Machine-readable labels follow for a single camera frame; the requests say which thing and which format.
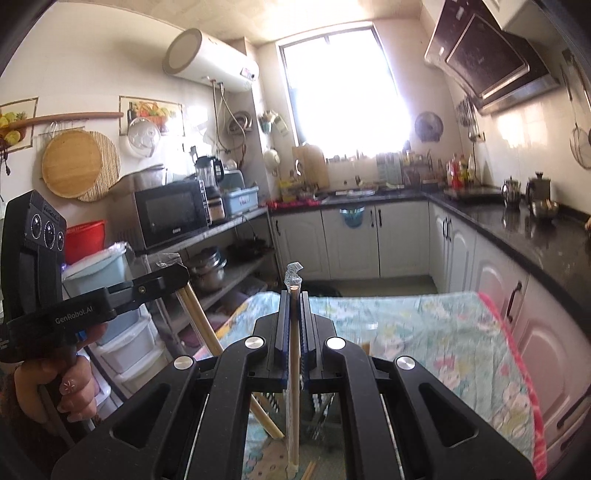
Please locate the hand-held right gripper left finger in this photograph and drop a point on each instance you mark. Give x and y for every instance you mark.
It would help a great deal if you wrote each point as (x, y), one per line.
(284, 341)

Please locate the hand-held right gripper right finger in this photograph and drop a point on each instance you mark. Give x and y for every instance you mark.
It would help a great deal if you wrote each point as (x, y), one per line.
(305, 341)

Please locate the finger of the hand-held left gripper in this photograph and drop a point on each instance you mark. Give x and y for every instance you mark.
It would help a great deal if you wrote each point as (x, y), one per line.
(161, 281)

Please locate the chopstick pair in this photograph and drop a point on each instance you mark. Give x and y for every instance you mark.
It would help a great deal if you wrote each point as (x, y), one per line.
(201, 323)
(294, 415)

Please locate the green plastic utensil basket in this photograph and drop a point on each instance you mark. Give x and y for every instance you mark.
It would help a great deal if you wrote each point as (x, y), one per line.
(323, 410)

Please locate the pile of wooden chopsticks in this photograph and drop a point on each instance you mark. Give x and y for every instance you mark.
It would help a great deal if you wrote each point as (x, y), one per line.
(308, 469)

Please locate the hanging utensils under hood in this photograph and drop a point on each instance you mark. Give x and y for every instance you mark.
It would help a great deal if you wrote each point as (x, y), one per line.
(466, 117)

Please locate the person's left hand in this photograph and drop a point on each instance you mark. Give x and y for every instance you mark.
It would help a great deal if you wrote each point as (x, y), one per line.
(74, 387)

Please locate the large steel pot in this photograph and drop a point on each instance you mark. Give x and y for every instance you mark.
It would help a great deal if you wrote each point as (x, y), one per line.
(207, 270)

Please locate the light blue plastic bin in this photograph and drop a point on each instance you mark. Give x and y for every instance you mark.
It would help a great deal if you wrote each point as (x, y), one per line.
(94, 277)

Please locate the white plastic drawer unit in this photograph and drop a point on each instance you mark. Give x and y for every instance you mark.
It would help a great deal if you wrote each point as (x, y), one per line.
(131, 341)

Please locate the black microwave oven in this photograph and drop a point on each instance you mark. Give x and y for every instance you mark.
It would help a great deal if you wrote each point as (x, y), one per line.
(168, 214)

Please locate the white kitchen shelf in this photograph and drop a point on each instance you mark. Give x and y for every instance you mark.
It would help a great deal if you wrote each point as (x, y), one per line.
(221, 228)

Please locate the red plastic basin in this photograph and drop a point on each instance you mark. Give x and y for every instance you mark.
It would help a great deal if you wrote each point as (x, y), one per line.
(87, 240)

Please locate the cartoon printed tablecloth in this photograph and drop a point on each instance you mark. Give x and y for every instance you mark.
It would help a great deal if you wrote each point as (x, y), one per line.
(415, 332)

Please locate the light blue storage box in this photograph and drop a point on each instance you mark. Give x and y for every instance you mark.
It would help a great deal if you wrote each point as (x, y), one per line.
(241, 201)

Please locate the blender with black base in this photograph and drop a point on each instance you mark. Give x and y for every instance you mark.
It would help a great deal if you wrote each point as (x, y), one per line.
(210, 173)

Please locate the round striped bamboo mat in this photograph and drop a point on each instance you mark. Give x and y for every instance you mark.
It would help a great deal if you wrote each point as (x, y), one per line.
(111, 166)

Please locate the blue hanging bag holder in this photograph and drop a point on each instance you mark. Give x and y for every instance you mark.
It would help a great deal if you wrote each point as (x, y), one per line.
(352, 218)

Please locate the white kitchen cabinets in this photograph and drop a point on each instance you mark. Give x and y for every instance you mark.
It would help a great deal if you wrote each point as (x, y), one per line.
(401, 240)

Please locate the white round plastic lid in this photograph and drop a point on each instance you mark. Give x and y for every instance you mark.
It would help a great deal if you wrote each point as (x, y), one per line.
(144, 137)

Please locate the round wooden cutting board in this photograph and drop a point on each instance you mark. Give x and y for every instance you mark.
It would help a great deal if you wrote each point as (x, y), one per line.
(71, 164)

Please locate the rectangular wooden cutting board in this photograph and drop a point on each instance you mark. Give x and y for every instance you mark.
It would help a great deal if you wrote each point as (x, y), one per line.
(311, 166)

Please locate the wooden rolling pin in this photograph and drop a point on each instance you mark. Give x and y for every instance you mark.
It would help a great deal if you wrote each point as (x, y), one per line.
(69, 117)

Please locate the countertop dish rack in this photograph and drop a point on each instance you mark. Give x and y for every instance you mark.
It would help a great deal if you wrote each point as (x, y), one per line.
(404, 170)

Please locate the white water heater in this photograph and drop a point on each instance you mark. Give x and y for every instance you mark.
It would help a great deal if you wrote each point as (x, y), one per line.
(207, 57)

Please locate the group of condiment bottles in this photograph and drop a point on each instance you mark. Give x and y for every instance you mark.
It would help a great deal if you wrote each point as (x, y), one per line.
(461, 173)

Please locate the kitchen window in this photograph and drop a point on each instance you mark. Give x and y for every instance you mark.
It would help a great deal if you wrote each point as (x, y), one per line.
(341, 92)

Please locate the steel kettle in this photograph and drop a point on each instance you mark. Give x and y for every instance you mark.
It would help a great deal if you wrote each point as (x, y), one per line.
(511, 194)

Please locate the black kitchen countertop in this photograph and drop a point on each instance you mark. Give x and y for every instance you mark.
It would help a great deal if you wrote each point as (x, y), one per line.
(545, 240)

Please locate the dark steel teapot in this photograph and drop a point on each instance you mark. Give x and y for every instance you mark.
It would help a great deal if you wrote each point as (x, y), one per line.
(539, 187)

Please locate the black range hood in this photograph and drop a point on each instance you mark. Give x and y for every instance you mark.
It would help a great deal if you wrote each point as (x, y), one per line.
(489, 60)

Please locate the fruit picture wall tile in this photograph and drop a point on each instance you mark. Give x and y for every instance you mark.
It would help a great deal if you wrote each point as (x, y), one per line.
(16, 124)
(152, 108)

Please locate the wall utensil holder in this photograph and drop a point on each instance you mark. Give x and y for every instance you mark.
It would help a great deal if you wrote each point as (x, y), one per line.
(273, 122)

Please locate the round wall fan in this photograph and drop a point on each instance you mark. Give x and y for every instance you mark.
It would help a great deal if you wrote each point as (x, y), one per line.
(428, 125)

